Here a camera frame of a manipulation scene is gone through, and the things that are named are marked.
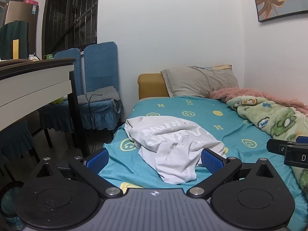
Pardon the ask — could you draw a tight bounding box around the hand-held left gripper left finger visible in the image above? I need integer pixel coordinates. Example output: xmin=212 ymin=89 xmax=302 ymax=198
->
xmin=30 ymin=148 xmax=123 ymax=199

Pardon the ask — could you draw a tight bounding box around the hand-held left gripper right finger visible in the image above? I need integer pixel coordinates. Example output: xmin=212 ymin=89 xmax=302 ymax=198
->
xmin=187 ymin=149 xmax=280 ymax=199

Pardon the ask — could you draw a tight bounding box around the white printed t-shirt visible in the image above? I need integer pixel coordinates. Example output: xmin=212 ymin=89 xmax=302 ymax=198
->
xmin=124 ymin=116 xmax=228 ymax=185

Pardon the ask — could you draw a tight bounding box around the green cartoon blanket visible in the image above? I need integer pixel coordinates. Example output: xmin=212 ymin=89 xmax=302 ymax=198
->
xmin=226 ymin=95 xmax=308 ymax=198

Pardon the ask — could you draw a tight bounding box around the teal smiley bed sheet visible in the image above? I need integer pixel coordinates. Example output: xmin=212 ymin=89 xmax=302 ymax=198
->
xmin=99 ymin=96 xmax=308 ymax=227

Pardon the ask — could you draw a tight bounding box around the pink fluffy blanket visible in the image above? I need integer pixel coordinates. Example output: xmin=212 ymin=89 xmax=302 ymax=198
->
xmin=209 ymin=88 xmax=308 ymax=115

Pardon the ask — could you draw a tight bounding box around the grey cloth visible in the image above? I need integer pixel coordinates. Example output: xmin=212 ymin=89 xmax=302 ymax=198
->
xmin=77 ymin=86 xmax=121 ymax=106

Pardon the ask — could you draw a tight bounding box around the grey pillow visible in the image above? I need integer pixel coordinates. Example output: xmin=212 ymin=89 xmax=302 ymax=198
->
xmin=160 ymin=65 xmax=239 ymax=98

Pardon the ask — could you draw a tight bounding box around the blue covered chair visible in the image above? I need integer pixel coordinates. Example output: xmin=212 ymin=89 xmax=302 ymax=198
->
xmin=38 ymin=48 xmax=83 ymax=147
xmin=0 ymin=119 xmax=40 ymax=181
xmin=80 ymin=41 xmax=124 ymax=131

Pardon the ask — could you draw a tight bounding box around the mustard bed headboard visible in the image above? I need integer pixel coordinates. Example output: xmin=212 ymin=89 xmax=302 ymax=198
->
xmin=138 ymin=73 xmax=170 ymax=100

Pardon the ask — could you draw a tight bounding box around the yellow pillow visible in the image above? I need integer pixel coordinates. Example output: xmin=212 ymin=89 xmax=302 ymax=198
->
xmin=212 ymin=64 xmax=233 ymax=71

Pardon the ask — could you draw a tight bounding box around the bin with clear bag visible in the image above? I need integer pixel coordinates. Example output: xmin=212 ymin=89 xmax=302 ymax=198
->
xmin=0 ymin=180 xmax=24 ymax=231

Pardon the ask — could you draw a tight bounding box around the white table with dark legs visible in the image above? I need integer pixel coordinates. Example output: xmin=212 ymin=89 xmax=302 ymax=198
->
xmin=0 ymin=57 xmax=90 ymax=159

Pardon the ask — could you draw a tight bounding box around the dark window with grille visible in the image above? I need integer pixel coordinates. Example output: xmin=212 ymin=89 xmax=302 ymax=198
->
xmin=42 ymin=0 xmax=100 ymax=58

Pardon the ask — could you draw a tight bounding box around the dark green chair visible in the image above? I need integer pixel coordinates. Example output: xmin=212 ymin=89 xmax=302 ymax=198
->
xmin=0 ymin=21 xmax=30 ymax=60

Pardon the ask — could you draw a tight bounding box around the black cable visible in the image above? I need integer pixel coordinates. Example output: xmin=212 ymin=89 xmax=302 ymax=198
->
xmin=87 ymin=94 xmax=104 ymax=150

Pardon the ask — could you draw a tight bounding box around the leaf wall picture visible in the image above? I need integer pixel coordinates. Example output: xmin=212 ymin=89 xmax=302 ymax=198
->
xmin=250 ymin=0 xmax=306 ymax=23

